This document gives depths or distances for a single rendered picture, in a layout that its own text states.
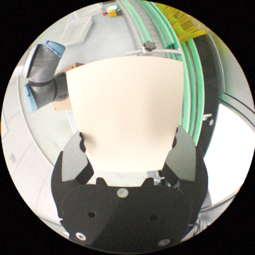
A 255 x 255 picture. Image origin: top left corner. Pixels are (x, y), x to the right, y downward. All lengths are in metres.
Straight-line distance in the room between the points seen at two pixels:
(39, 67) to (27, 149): 3.29
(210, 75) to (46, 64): 0.61
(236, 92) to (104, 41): 0.60
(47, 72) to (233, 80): 0.57
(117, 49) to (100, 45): 0.10
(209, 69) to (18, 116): 3.86
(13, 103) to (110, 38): 3.48
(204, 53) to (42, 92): 0.66
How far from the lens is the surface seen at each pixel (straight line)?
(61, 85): 0.41
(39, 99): 0.35
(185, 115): 0.35
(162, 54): 0.37
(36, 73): 0.31
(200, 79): 0.36
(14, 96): 3.76
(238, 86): 0.36
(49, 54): 0.30
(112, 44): 0.52
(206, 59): 0.50
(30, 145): 3.55
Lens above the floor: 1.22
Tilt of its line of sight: 60 degrees down
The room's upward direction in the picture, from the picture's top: 178 degrees counter-clockwise
